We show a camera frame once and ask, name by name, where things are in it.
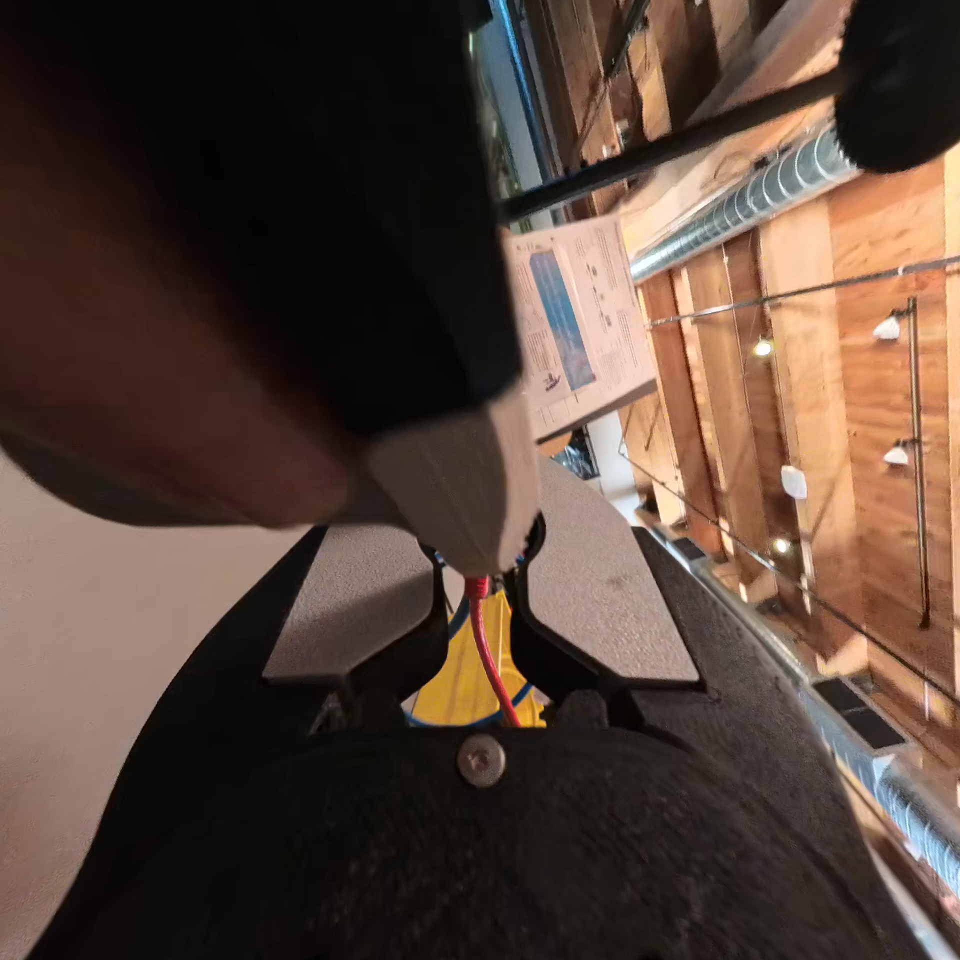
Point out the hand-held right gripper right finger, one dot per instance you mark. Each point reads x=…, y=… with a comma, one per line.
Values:
x=600, y=600

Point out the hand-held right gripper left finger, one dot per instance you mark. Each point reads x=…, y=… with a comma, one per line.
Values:
x=352, y=600

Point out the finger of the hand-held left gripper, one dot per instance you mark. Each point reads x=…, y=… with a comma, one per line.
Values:
x=457, y=495

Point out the yellow plastic bin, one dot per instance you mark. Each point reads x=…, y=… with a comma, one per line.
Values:
x=465, y=690

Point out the grey desk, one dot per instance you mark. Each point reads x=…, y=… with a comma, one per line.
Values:
x=90, y=675

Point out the person's left hand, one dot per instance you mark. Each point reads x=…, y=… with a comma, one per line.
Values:
x=112, y=337

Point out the black pole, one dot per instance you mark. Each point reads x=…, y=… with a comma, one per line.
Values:
x=660, y=150

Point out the white ceiling lamp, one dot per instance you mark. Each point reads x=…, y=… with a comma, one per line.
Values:
x=897, y=454
x=887, y=328

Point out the dark round object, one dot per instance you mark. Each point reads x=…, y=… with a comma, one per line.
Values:
x=900, y=82

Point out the silver ventilation duct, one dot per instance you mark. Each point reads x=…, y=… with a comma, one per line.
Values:
x=750, y=199
x=922, y=825

